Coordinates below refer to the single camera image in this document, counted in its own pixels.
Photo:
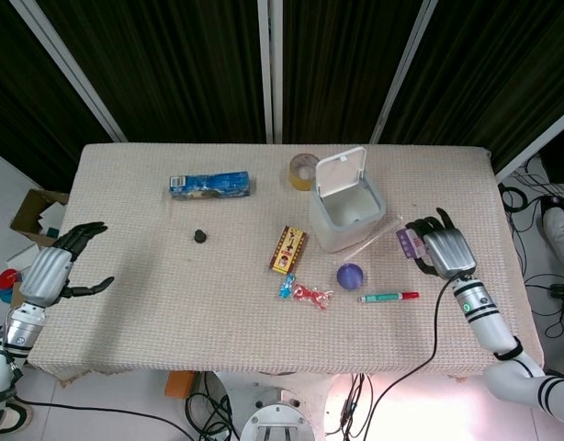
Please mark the clear plastic straw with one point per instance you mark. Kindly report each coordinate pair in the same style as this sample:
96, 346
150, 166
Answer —
369, 242

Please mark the blue candy wrapper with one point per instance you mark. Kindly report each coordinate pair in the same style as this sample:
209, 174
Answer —
287, 286

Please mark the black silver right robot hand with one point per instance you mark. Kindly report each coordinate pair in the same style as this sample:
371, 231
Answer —
447, 252

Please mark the red candy wrapper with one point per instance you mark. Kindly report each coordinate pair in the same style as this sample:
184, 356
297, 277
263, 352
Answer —
312, 295

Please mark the red round disc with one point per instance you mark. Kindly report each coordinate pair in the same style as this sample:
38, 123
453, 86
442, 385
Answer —
7, 279

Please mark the purple ball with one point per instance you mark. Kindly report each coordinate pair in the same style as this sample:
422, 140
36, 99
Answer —
351, 275

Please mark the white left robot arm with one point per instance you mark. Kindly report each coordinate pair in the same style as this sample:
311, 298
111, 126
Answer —
20, 328

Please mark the green red marker pen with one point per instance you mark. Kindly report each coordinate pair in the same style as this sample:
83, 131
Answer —
387, 297

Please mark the beige woven tablecloth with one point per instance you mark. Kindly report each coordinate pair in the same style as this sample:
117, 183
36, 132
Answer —
217, 321

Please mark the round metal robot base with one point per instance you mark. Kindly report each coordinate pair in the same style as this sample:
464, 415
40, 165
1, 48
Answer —
277, 420

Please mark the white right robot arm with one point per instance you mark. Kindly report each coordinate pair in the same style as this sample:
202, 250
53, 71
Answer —
488, 326

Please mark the white partition frame post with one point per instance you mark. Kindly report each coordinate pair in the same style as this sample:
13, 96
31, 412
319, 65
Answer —
269, 69
534, 147
401, 73
66, 69

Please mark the orange block under table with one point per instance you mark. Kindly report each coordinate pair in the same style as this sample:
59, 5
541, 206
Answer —
178, 385

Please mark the small purple packet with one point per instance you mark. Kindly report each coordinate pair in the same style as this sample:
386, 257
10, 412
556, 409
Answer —
408, 241

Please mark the red yellow snack box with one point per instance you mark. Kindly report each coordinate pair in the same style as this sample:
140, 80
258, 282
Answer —
289, 250

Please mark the cardboard box with items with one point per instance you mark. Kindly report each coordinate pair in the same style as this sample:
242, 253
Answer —
28, 209

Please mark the yellowish tape roll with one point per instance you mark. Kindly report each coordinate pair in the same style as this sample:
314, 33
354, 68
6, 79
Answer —
296, 179

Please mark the blue rectangular carton box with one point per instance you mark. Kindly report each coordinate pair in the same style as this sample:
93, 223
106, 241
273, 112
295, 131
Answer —
208, 184

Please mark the white shoe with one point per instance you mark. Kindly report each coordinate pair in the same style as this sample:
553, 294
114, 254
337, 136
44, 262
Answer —
560, 229

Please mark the small black round object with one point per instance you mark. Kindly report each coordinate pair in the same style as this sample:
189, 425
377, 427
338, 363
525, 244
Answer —
199, 235

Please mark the white small trash bin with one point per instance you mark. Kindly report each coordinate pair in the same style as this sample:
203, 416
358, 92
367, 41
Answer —
328, 232

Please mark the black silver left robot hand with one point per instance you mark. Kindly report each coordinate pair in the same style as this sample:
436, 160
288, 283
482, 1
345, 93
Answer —
45, 275

